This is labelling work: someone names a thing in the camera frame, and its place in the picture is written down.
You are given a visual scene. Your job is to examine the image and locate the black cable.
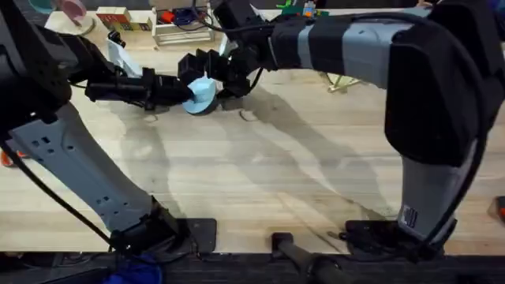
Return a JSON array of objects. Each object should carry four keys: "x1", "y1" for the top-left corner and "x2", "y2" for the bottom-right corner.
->
[
  {"x1": 0, "y1": 140, "x2": 119, "y2": 249},
  {"x1": 191, "y1": 6, "x2": 492, "y2": 261}
]

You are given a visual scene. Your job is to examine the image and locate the white tray with tools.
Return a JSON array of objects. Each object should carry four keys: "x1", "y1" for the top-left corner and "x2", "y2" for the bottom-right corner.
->
[{"x1": 151, "y1": 5, "x2": 216, "y2": 46}]

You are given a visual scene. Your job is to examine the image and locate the orange and black tool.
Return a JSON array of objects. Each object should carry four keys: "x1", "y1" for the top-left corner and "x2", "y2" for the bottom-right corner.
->
[{"x1": 488, "y1": 195, "x2": 505, "y2": 222}]

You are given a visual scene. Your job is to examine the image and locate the black rail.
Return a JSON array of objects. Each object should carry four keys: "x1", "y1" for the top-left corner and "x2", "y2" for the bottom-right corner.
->
[{"x1": 0, "y1": 251, "x2": 505, "y2": 284}]

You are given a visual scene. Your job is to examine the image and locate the green board with toy blocks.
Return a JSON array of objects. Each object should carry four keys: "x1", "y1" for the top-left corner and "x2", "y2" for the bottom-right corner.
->
[{"x1": 275, "y1": 0, "x2": 331, "y2": 18}]

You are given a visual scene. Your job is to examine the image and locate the left wrist upright plate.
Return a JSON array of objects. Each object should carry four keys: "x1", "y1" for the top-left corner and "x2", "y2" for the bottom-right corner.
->
[{"x1": 106, "y1": 38, "x2": 144, "y2": 79}]

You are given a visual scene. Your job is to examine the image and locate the pale round cup stand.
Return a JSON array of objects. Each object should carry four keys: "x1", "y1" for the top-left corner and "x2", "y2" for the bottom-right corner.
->
[{"x1": 44, "y1": 11, "x2": 97, "y2": 37}]

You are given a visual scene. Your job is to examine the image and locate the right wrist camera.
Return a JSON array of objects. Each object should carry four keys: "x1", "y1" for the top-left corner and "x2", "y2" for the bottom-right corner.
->
[{"x1": 212, "y1": 0, "x2": 258, "y2": 40}]

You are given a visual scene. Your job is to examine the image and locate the blue cloth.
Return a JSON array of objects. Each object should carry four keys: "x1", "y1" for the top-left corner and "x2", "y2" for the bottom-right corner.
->
[{"x1": 101, "y1": 253, "x2": 165, "y2": 284}]

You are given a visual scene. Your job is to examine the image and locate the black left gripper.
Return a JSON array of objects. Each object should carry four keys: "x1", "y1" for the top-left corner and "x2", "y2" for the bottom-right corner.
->
[{"x1": 84, "y1": 67, "x2": 195, "y2": 112}]

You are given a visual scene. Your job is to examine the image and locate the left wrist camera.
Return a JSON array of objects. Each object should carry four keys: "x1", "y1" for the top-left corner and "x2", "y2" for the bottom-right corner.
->
[{"x1": 107, "y1": 30, "x2": 127, "y2": 49}]

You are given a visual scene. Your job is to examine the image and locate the pink cup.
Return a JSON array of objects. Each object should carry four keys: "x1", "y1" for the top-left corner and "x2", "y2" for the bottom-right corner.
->
[{"x1": 58, "y1": 0, "x2": 88, "y2": 27}]

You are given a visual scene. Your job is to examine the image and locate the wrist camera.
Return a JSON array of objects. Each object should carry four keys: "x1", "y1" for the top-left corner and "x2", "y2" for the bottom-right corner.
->
[
  {"x1": 107, "y1": 30, "x2": 127, "y2": 49},
  {"x1": 212, "y1": 0, "x2": 258, "y2": 40}
]

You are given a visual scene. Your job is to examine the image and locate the yellow-handled scissors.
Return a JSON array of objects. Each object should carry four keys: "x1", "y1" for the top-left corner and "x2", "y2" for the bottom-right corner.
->
[{"x1": 319, "y1": 72, "x2": 365, "y2": 94}]

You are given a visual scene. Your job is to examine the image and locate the teal cup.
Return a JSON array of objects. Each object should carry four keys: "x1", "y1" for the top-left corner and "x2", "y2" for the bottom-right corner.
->
[{"x1": 28, "y1": 0, "x2": 57, "y2": 15}]

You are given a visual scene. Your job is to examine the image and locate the black clamp handle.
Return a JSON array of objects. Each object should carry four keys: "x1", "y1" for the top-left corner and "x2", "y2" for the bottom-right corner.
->
[{"x1": 271, "y1": 232, "x2": 353, "y2": 284}]

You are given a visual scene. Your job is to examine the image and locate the light blue plate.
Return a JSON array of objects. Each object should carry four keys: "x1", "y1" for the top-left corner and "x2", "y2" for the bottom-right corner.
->
[{"x1": 181, "y1": 76, "x2": 219, "y2": 116}]

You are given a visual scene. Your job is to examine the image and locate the red and yellow box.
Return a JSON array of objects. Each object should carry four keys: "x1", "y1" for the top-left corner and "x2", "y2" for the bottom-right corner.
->
[{"x1": 95, "y1": 6, "x2": 155, "y2": 34}]

